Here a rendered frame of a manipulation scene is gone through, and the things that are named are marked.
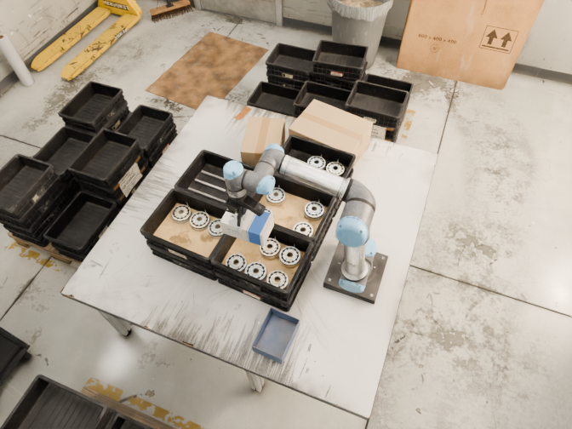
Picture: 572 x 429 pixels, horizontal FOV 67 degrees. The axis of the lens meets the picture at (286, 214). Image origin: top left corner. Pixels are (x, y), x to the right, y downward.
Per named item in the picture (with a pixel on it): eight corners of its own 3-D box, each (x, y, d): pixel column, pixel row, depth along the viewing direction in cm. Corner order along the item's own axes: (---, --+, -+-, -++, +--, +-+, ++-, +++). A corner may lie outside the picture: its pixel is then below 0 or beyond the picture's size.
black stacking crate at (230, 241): (312, 254, 212) (313, 242, 203) (288, 305, 197) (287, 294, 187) (243, 226, 222) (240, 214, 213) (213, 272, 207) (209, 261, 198)
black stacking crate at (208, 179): (267, 185, 238) (265, 171, 228) (242, 225, 222) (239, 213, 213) (206, 163, 248) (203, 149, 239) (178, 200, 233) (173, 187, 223)
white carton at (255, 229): (273, 225, 194) (272, 214, 187) (263, 246, 188) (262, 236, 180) (234, 212, 199) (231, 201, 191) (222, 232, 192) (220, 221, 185)
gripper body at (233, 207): (233, 199, 185) (230, 181, 175) (252, 204, 183) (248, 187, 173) (225, 213, 181) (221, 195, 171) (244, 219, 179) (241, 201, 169)
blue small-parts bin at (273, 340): (271, 312, 206) (271, 306, 201) (300, 325, 203) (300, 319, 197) (252, 351, 196) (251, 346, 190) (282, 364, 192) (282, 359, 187)
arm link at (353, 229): (371, 271, 201) (376, 201, 157) (363, 299, 193) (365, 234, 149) (346, 264, 205) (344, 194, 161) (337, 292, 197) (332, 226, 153)
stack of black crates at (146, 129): (151, 135, 356) (139, 103, 328) (183, 145, 349) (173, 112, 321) (124, 169, 335) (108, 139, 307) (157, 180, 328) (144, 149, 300)
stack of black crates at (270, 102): (305, 112, 368) (306, 91, 349) (292, 136, 352) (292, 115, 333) (262, 102, 377) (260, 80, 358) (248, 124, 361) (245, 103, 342)
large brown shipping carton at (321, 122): (368, 145, 268) (373, 122, 252) (346, 177, 254) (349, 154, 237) (312, 122, 281) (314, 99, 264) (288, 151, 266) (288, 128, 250)
